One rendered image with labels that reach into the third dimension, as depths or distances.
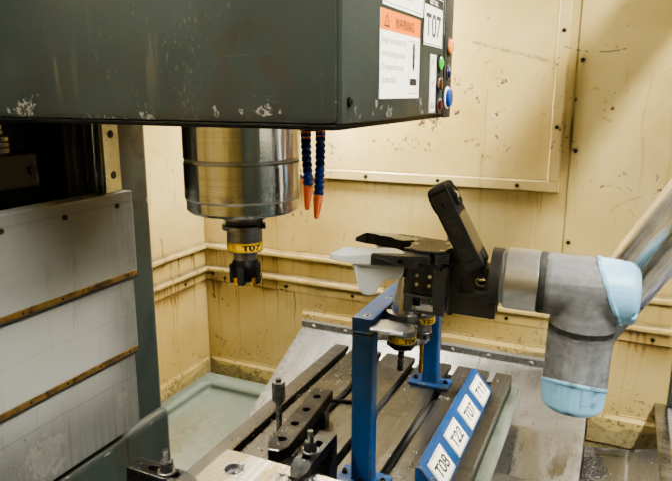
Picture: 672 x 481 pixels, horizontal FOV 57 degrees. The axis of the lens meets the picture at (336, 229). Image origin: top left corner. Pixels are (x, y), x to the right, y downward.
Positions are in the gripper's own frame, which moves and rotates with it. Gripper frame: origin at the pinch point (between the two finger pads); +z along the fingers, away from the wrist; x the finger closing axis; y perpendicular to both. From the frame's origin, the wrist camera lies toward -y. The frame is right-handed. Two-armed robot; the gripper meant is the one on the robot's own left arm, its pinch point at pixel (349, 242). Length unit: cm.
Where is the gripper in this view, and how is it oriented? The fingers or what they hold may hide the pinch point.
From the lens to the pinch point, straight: 83.3
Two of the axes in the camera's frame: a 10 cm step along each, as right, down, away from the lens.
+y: -0.3, 9.7, 2.2
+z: -9.4, -1.0, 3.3
